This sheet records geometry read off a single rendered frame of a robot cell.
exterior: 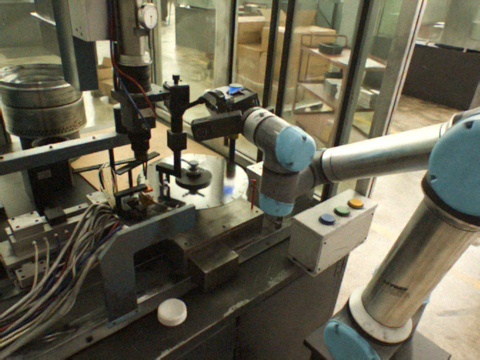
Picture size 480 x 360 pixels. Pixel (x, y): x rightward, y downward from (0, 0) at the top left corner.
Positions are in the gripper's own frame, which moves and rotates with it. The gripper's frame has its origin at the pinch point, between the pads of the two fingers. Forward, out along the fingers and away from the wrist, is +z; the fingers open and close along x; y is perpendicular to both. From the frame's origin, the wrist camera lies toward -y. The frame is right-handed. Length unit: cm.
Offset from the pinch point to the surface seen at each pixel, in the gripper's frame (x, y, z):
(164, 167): -17.3, -13.8, 6.5
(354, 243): -54, 28, -24
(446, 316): -152, 91, -29
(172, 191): -23.7, -14.6, 3.4
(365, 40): 1.1, 47.7, -6.8
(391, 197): -172, 160, 64
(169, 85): 5.5, -6.6, 3.2
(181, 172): -18.2, -10.7, 2.1
